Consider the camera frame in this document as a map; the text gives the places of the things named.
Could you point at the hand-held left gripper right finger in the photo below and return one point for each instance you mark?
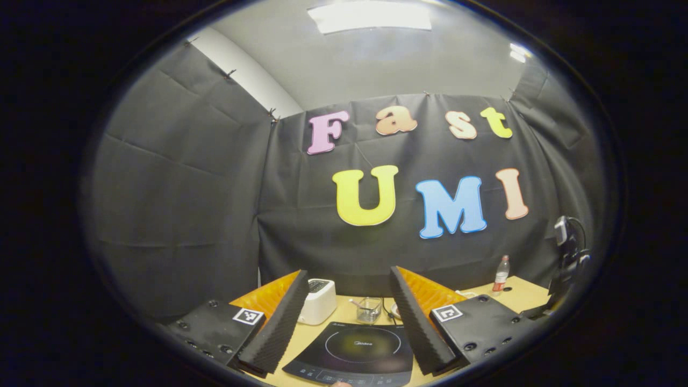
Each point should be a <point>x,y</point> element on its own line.
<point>416,328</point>

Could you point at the pink checked stick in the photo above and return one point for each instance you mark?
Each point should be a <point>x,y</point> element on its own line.
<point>356,303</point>

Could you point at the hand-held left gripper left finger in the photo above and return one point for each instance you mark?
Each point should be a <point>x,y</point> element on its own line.
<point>279,328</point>

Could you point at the black induction cooktop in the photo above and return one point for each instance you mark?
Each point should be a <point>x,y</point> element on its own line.
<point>355,349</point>

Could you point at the white toaster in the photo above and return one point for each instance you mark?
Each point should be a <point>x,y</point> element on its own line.
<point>318,306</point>

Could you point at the black backdrop cloth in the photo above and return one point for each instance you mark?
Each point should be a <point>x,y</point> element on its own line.
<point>188,204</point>

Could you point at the clear bottle with red label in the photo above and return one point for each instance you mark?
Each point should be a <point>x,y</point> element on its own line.
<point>501,274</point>

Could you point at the ceiling light panel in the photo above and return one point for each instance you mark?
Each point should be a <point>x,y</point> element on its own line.
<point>371,16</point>

